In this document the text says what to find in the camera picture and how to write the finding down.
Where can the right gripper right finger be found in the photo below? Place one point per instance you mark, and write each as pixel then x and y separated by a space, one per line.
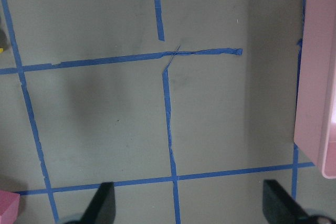
pixel 279 207

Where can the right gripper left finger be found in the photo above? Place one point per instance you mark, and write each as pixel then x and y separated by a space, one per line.
pixel 102 208

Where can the pink foam cube middle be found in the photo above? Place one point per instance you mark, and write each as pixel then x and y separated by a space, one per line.
pixel 9 207

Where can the pink plastic bin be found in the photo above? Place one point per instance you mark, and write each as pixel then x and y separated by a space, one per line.
pixel 315 113

